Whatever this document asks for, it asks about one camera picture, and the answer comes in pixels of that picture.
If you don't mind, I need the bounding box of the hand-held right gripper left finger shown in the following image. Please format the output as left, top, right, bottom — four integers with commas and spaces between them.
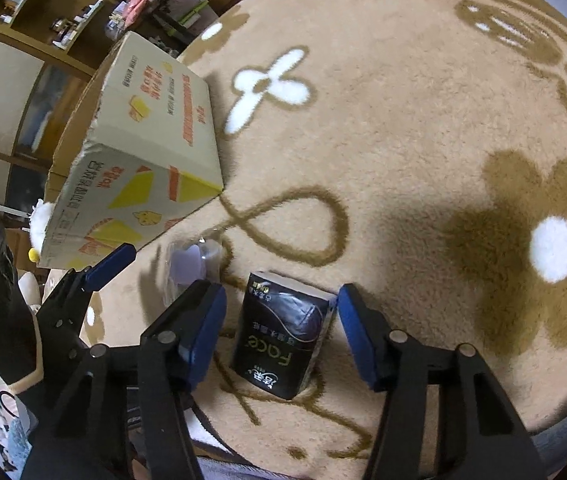
20, 280, 227, 480

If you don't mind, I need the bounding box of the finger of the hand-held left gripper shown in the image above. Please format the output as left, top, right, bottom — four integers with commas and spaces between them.
38, 242, 137, 376

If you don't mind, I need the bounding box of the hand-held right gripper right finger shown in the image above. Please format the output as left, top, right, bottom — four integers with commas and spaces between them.
337, 282, 547, 480

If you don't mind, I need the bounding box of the black tissue packet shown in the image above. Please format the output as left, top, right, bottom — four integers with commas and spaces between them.
230, 270, 338, 401

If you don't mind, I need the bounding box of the yellow and white plush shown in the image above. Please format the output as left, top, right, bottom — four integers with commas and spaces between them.
26, 199, 56, 266

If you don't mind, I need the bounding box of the printed cardboard box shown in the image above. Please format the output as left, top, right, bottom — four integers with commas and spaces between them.
38, 30, 224, 271

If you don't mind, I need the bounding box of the small wooden table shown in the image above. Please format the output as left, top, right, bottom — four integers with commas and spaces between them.
108, 0, 199, 56

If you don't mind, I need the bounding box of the wooden corner shelf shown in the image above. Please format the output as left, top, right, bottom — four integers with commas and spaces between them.
0, 0, 129, 71

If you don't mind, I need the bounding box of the pink bag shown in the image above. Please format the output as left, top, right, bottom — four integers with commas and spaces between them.
123, 0, 164, 18

